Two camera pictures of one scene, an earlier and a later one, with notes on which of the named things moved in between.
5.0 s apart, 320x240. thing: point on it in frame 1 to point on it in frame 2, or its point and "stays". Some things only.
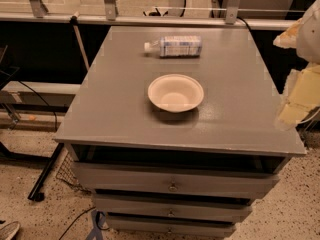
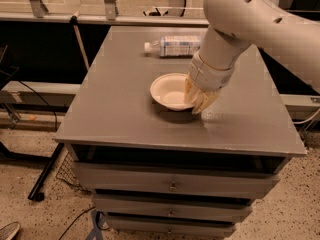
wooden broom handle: (74, 21) stays
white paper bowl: (176, 93) stays
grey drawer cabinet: (174, 130) stays
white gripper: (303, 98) to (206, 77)
